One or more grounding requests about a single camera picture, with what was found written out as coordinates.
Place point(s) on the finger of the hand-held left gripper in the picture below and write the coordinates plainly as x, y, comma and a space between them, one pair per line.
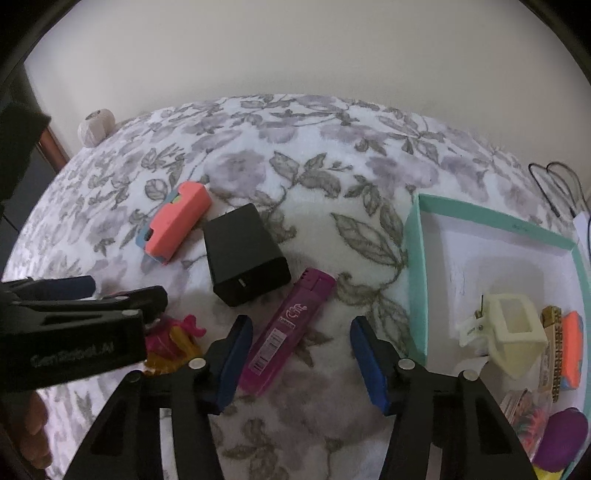
69, 287
138, 300

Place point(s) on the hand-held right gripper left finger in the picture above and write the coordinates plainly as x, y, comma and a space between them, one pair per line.
231, 364

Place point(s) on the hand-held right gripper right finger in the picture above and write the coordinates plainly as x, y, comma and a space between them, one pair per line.
369, 369

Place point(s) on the magenta lighter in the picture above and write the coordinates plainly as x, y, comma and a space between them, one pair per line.
286, 332

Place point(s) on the cream claw hair clip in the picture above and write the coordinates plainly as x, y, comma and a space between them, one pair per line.
521, 357

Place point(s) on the teal rimmed white box tray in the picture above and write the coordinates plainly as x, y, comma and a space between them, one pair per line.
461, 240

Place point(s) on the clear jar of rubber bands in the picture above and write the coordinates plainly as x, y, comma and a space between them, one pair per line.
526, 415

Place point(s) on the gold harmonica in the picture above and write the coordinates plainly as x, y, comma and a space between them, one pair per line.
551, 360

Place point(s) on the large orange blue toy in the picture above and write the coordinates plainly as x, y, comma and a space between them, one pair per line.
572, 346

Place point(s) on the person's left hand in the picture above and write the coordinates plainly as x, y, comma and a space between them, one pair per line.
37, 429

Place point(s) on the dark furniture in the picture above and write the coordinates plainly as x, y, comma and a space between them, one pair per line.
39, 184

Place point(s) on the black charger block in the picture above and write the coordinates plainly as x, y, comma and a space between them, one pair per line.
240, 249

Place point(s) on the white fabric ball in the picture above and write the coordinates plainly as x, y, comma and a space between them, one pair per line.
94, 127

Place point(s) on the purple and yellow foam microphone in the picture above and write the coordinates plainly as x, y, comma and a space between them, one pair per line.
561, 438

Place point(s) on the floral printed blanket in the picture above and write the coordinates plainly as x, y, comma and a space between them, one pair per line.
323, 138

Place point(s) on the wooden bed rail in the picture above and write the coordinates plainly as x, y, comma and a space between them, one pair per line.
57, 147

